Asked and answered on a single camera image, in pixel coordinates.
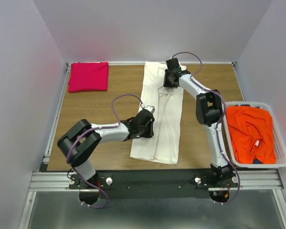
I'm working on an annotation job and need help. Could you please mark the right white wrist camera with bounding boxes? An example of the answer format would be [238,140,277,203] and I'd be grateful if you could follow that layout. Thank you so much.
[179,63,187,71]

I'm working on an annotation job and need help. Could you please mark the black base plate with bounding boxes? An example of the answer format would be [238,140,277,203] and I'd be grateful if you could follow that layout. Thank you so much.
[69,169,239,200]

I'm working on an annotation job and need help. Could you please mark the aluminium frame rail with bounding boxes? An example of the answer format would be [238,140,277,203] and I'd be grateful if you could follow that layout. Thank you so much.
[19,62,72,229]

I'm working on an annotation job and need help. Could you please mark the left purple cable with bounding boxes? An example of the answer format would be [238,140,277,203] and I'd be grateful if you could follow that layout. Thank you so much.
[66,94,144,208]

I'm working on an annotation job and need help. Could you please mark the orange t shirt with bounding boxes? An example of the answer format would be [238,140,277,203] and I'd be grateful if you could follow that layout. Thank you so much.
[226,106,276,164]

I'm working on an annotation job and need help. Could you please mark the folded pink t shirt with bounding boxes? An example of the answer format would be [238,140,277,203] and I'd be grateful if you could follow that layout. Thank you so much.
[68,62,109,93]

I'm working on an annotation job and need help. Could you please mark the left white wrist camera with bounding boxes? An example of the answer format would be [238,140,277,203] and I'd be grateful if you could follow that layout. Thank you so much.
[140,103,155,114]

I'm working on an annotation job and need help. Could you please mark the white t shirt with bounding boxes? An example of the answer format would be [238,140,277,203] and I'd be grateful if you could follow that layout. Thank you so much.
[130,62,184,165]

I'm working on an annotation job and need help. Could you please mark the white plastic basket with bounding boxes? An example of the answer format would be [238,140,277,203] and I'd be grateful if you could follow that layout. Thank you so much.
[223,101,286,169]

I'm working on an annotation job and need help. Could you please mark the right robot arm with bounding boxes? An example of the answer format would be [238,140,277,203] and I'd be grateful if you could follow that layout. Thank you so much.
[163,58,233,184]

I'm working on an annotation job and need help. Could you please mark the purple cable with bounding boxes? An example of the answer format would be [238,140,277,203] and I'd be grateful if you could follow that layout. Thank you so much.
[66,94,144,208]
[171,51,241,206]

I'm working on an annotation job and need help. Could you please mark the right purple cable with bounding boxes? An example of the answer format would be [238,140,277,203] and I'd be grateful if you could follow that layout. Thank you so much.
[171,51,241,206]

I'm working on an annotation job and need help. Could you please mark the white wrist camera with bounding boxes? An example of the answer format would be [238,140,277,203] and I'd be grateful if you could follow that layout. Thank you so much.
[179,63,187,71]
[140,103,155,114]

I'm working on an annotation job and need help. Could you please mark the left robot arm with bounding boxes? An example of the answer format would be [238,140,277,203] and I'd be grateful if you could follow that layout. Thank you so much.
[57,105,155,181]

